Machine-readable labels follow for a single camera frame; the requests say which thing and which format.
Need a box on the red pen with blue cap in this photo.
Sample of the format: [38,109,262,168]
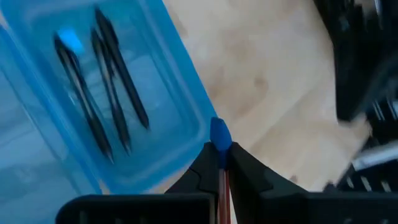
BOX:
[210,116,233,224]

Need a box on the black metal table frame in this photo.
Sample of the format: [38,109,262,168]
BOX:
[323,93,398,193]

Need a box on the black pen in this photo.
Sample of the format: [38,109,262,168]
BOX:
[90,27,132,155]
[54,34,114,164]
[94,7,150,130]

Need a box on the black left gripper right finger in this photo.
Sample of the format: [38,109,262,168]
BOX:
[230,141,398,224]

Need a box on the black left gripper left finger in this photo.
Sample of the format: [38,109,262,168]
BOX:
[55,141,220,224]

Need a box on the blue transparent pencil box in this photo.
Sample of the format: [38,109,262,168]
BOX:
[0,0,218,224]

